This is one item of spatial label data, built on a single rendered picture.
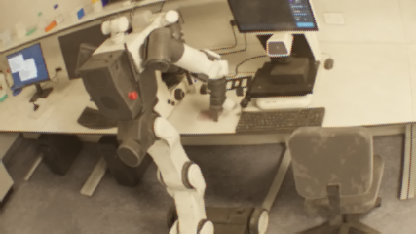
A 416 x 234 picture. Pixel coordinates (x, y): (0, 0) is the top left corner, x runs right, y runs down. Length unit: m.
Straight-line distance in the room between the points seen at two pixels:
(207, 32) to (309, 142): 1.50
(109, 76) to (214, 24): 1.38
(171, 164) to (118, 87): 0.58
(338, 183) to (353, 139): 0.26
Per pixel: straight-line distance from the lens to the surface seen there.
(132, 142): 2.12
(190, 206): 2.55
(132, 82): 2.04
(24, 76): 3.82
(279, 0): 2.39
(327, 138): 1.90
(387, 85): 2.52
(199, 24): 3.24
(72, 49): 3.17
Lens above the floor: 2.08
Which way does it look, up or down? 30 degrees down
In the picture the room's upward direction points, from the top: 19 degrees counter-clockwise
